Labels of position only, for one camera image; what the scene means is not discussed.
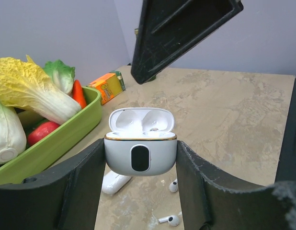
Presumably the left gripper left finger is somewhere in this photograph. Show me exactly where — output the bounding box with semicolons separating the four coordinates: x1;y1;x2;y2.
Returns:
0;138;105;230

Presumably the yellow napa cabbage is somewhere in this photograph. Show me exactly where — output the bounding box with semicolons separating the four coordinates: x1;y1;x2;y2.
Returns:
0;56;81;125

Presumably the white square charging case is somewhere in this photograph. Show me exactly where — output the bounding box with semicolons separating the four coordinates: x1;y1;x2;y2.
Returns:
104;107;177;176

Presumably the orange carrot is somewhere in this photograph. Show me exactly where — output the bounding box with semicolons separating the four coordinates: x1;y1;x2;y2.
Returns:
72;80;87;109

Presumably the green plastic basket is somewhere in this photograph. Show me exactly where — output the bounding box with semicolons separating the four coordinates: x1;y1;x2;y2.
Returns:
0;87;102;185

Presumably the green napa cabbage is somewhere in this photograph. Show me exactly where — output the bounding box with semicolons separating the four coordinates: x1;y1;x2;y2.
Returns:
0;101;27;165

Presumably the white oval charging case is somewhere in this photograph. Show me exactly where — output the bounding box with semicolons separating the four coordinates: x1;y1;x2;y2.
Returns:
102;171;131;195

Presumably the orange juice carton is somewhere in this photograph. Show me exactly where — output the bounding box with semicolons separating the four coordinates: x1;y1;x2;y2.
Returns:
88;70;125;105

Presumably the white stem earbud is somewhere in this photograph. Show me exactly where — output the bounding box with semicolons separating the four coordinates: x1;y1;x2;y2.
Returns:
169;178;178;193
158;215;180;227

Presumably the green leafy cabbage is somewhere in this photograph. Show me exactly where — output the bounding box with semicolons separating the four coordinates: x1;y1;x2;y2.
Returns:
43;59;75;94

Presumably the red apple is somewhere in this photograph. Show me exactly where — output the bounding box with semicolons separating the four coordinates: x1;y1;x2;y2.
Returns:
27;121;60;146

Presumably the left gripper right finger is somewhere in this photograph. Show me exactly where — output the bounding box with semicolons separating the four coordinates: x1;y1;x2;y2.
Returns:
176;141;296;230

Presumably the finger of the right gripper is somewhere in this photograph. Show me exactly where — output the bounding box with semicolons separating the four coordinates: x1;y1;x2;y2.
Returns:
131;0;244;84

